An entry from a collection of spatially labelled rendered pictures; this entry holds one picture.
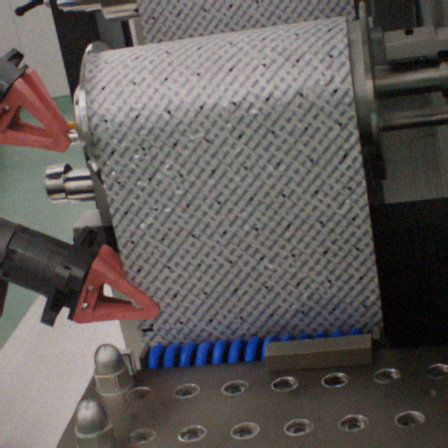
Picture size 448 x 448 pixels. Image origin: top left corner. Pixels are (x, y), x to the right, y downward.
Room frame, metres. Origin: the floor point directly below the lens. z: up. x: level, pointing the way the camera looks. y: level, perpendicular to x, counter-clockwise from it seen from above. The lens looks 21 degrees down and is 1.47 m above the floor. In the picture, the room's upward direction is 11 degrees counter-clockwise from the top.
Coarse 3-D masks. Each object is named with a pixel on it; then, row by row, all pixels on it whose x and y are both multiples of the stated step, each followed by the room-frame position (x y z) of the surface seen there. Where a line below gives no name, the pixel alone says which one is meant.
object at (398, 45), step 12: (384, 36) 0.84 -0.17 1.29; (396, 36) 0.83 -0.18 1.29; (408, 36) 0.82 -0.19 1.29; (420, 36) 0.81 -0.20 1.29; (432, 36) 0.81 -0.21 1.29; (444, 36) 0.81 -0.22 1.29; (396, 48) 0.81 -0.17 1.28; (408, 48) 0.81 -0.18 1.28; (420, 48) 0.81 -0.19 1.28; (432, 48) 0.80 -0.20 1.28; (444, 48) 0.80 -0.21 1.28
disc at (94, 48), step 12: (96, 48) 0.89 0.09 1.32; (108, 48) 0.93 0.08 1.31; (84, 60) 0.86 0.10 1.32; (84, 72) 0.85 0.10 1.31; (84, 84) 0.84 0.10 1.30; (84, 96) 0.83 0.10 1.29; (84, 108) 0.83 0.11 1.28; (84, 120) 0.83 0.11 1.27; (84, 132) 0.82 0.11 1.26; (96, 156) 0.83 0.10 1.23; (96, 168) 0.83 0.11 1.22
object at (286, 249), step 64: (128, 192) 0.83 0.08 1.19; (192, 192) 0.82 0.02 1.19; (256, 192) 0.80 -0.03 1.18; (320, 192) 0.79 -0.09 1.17; (128, 256) 0.83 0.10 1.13; (192, 256) 0.82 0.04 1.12; (256, 256) 0.81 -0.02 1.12; (320, 256) 0.79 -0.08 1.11; (192, 320) 0.82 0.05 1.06; (256, 320) 0.81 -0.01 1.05; (320, 320) 0.79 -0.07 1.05
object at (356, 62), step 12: (348, 24) 0.84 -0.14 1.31; (348, 36) 0.82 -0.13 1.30; (360, 36) 0.81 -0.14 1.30; (348, 48) 0.81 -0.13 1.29; (360, 48) 0.80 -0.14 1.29; (360, 60) 0.80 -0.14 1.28; (360, 72) 0.79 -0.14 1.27; (360, 84) 0.79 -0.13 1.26; (360, 96) 0.79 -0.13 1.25; (360, 108) 0.79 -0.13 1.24; (360, 120) 0.79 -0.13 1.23; (360, 132) 0.80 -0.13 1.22; (372, 132) 0.79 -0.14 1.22; (372, 144) 0.81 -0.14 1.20
